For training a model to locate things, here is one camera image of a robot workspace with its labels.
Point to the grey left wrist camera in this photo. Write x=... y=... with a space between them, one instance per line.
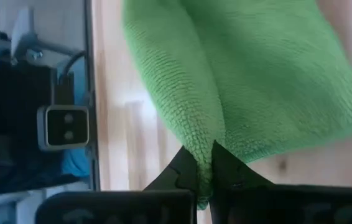
x=64 y=127

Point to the black aluminium table frame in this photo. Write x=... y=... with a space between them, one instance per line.
x=88 y=31

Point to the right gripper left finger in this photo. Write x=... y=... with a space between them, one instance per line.
x=132 y=208

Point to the green microfiber towel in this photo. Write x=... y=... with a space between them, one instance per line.
x=241 y=77

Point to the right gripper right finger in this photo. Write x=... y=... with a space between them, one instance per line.
x=288 y=205

